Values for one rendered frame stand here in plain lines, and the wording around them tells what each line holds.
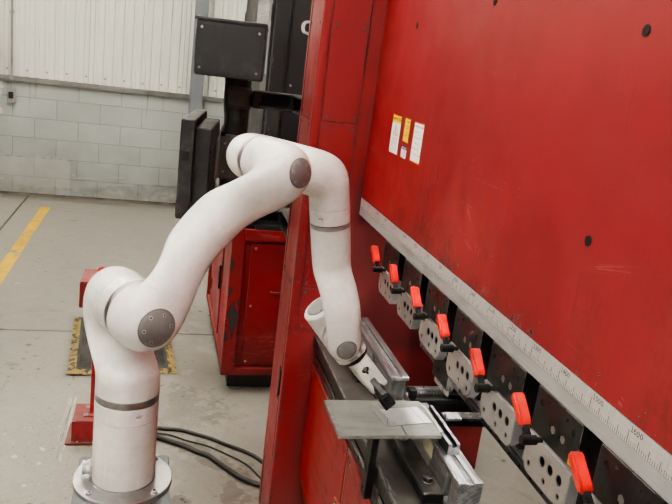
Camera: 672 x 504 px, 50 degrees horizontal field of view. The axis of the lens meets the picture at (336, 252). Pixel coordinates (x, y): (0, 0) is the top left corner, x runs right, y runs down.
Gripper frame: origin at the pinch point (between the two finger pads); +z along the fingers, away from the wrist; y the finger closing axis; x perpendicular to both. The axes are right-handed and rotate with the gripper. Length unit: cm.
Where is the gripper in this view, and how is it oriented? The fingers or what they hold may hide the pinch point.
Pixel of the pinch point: (382, 396)
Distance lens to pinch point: 182.6
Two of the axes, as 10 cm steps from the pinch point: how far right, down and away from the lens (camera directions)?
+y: -3.6, -2.8, 8.9
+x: -7.9, 6.0, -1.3
